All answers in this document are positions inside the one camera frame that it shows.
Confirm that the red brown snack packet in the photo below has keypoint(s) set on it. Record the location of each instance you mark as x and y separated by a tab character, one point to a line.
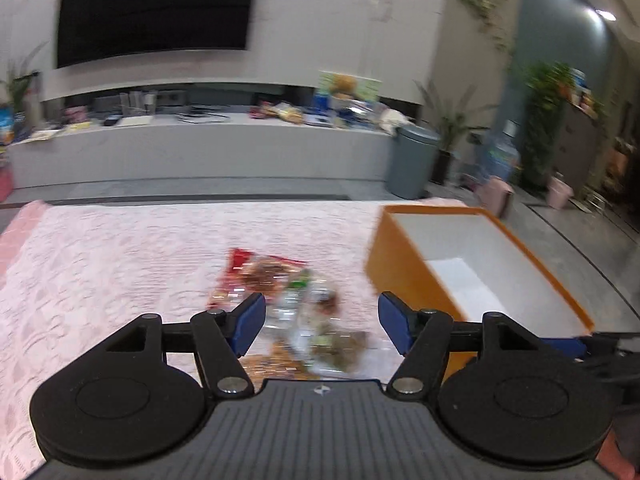
260	275

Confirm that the hanging vine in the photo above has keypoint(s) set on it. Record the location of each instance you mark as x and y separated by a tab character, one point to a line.
487	15

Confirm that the grey cabinet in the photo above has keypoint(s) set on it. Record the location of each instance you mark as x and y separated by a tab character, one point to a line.
582	145

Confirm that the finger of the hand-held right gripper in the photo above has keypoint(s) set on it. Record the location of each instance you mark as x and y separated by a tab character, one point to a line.
567	346

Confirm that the potted palm plant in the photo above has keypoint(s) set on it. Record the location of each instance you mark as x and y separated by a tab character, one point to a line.
452	125

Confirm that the dark snack packet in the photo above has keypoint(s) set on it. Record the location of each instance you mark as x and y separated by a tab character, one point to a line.
340	352

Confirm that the pink bin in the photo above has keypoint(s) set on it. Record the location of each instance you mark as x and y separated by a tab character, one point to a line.
495	195
560	192

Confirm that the grey trash can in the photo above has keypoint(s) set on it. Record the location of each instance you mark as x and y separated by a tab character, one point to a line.
412	160

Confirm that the white grey snack packet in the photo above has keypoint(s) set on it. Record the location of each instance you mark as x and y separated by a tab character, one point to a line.
305	305

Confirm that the white television console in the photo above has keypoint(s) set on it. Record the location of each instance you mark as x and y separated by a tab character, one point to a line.
200	150

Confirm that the black television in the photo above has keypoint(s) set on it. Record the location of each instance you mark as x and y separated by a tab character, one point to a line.
150	5

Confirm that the red clothing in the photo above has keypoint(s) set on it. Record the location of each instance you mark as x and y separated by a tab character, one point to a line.
622	460

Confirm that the pile of snack packets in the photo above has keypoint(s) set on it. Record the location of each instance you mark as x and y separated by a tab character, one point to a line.
280	111

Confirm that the orange cardboard box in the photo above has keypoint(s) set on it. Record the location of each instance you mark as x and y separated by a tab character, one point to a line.
400	260

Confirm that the tall green plant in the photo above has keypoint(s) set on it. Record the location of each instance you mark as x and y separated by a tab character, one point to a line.
545	110

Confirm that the green leafy plant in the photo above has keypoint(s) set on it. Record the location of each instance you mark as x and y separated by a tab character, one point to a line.
17	80

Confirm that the pink box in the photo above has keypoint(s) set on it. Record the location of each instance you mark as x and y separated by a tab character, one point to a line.
5	185

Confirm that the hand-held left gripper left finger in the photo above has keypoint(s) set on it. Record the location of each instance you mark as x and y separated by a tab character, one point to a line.
250	321

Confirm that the white lace tablecloth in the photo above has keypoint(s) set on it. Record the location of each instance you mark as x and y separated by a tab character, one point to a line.
125	260

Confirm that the yellow snack packet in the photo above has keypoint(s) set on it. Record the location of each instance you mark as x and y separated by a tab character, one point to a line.
275	370

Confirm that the blue bag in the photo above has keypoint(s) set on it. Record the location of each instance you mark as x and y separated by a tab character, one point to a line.
6	126

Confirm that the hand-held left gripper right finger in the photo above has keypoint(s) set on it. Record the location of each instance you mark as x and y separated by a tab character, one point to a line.
395	324

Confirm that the blue water bottle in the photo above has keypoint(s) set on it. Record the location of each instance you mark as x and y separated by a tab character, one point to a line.
500	157

